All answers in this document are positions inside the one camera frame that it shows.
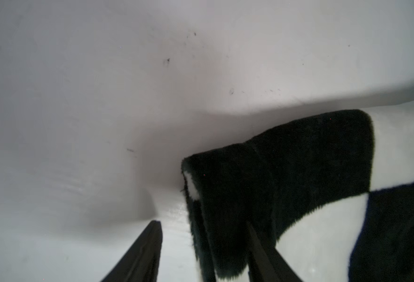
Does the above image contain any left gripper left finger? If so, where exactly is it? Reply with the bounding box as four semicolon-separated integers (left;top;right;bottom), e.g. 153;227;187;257
102;220;163;282

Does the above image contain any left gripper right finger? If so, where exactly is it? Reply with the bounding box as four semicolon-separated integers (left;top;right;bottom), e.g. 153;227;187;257
246;222;302;282

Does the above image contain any black white checkered pillowcase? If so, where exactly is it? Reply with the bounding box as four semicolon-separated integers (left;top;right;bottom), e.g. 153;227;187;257
181;101;414;282

